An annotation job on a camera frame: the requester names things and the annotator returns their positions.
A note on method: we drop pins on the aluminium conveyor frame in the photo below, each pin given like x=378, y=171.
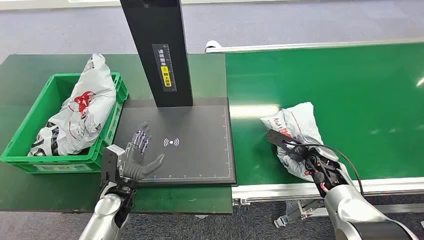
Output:
x=281, y=191

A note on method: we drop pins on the white plastic courier bag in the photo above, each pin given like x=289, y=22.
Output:
x=298, y=121

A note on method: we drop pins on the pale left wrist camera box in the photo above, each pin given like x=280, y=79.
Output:
x=111, y=162

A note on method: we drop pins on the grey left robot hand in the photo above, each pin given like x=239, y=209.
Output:
x=134, y=165

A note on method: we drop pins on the black scanner column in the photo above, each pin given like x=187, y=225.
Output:
x=155, y=33

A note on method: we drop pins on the black scanner base platform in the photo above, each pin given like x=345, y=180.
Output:
x=198, y=159

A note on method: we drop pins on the black right wrist camera plate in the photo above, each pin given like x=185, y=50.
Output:
x=280, y=138

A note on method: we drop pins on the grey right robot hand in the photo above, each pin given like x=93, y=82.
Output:
x=308, y=144

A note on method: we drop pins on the green plastic crate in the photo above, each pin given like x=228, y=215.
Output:
x=49, y=164

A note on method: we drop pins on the green conveyor belt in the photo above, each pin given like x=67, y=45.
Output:
x=348, y=82

